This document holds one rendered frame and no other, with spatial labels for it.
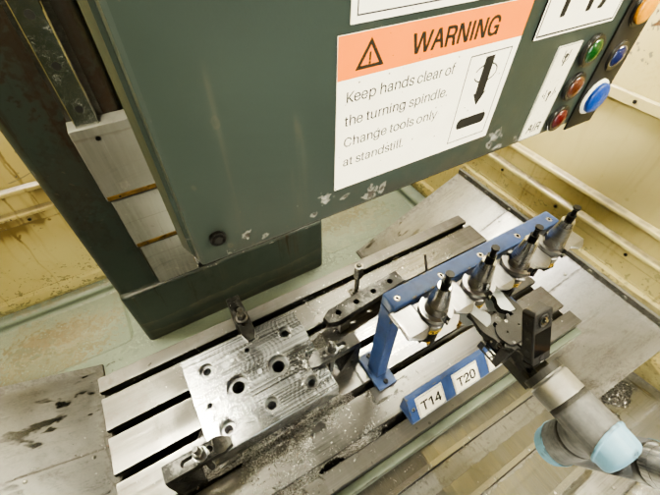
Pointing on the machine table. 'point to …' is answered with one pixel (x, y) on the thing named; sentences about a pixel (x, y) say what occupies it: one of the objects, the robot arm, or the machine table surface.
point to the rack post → (380, 352)
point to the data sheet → (370, 10)
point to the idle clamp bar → (360, 302)
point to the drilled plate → (301, 403)
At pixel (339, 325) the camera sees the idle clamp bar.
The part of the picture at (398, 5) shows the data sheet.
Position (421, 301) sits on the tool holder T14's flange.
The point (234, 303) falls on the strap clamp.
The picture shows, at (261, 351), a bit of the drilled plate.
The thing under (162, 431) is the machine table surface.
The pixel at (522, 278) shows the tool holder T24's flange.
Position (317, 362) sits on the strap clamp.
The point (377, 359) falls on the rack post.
